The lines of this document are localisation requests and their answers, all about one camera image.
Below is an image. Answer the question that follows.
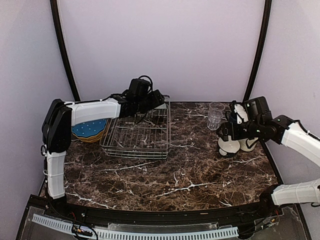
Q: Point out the wire metal dish rack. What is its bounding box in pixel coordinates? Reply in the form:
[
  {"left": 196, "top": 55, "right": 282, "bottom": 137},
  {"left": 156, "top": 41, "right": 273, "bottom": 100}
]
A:
[{"left": 99, "top": 95, "right": 171, "bottom": 160}]

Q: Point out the dark blue mug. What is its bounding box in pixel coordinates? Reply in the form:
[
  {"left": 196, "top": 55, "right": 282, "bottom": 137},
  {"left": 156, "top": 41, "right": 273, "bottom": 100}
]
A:
[{"left": 228, "top": 112, "right": 237, "bottom": 123}]

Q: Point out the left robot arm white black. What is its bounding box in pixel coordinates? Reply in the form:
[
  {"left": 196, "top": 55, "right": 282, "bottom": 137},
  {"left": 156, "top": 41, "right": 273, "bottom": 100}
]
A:
[{"left": 40, "top": 90, "right": 165, "bottom": 218}]

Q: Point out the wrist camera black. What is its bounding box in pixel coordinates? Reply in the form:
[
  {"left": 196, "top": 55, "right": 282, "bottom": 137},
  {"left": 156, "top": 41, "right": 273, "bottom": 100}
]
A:
[
  {"left": 244, "top": 96, "right": 273, "bottom": 125},
  {"left": 128, "top": 75, "right": 153, "bottom": 97}
]

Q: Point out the white saucer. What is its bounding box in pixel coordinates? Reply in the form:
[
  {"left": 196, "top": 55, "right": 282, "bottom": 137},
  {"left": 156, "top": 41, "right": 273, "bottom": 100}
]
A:
[{"left": 217, "top": 137, "right": 241, "bottom": 158}]

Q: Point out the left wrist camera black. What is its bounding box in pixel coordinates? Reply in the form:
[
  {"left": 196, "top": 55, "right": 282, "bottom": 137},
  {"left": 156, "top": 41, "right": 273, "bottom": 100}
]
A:
[{"left": 128, "top": 75, "right": 153, "bottom": 97}]

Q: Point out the white right gripper bracket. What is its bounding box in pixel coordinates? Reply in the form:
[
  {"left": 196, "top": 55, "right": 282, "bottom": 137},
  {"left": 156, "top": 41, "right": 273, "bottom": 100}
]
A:
[{"left": 230, "top": 100, "right": 249, "bottom": 124}]

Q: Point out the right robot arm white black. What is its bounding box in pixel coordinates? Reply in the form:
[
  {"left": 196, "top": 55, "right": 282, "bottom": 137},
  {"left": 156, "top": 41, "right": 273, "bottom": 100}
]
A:
[{"left": 216, "top": 113, "right": 320, "bottom": 217}]

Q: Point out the left black frame post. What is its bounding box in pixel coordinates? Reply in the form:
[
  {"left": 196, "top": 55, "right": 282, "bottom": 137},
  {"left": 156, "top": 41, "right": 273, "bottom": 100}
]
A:
[{"left": 49, "top": 0, "right": 81, "bottom": 102}]

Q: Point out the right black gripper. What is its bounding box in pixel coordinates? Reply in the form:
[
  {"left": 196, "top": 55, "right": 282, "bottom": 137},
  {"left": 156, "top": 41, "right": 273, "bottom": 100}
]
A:
[{"left": 217, "top": 119, "right": 263, "bottom": 141}]

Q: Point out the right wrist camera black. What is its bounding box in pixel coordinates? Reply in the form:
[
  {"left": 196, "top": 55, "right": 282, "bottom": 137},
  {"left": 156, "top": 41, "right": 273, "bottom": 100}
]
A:
[{"left": 244, "top": 96, "right": 273, "bottom": 125}]

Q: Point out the yellow dotted scalloped plate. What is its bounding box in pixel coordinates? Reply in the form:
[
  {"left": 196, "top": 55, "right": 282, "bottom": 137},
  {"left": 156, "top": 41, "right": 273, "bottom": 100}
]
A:
[{"left": 72, "top": 128, "right": 105, "bottom": 143}]

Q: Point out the clear glass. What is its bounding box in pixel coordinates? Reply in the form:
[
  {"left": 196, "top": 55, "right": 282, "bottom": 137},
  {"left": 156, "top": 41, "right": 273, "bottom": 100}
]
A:
[{"left": 207, "top": 102, "right": 225, "bottom": 131}]

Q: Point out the blue dotted plate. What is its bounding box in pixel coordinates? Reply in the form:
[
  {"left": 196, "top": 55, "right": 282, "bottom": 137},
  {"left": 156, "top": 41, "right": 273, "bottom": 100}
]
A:
[{"left": 71, "top": 119, "right": 107, "bottom": 138}]

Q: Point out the white slotted cable duct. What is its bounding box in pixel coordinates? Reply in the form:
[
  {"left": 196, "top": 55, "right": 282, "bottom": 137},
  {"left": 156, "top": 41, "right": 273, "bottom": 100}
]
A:
[{"left": 31, "top": 214, "right": 239, "bottom": 240}]

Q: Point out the right black frame post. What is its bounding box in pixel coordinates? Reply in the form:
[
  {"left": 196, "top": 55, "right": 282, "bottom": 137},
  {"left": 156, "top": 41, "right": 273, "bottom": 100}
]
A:
[{"left": 242, "top": 0, "right": 272, "bottom": 102}]

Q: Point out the black front rail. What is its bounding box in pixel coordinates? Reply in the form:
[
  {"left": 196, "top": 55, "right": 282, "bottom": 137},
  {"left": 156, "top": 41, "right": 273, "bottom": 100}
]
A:
[{"left": 27, "top": 194, "right": 298, "bottom": 226}]

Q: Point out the black frame post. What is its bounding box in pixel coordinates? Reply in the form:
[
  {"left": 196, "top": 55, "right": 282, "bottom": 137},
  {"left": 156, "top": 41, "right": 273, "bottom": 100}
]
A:
[
  {"left": 242, "top": 0, "right": 272, "bottom": 102},
  {"left": 49, "top": 0, "right": 81, "bottom": 102}
]

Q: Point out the cream ribbed cup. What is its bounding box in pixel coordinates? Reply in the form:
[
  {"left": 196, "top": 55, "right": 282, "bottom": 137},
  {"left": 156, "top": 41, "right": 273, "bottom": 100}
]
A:
[{"left": 238, "top": 137, "right": 259, "bottom": 152}]

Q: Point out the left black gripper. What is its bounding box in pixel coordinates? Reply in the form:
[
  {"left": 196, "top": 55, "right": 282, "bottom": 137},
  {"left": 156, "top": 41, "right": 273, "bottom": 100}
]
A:
[{"left": 136, "top": 89, "right": 164, "bottom": 113}]

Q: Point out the pale green bowl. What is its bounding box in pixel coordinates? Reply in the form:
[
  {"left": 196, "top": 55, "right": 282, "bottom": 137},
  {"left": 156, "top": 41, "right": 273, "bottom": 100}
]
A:
[{"left": 155, "top": 103, "right": 167, "bottom": 110}]

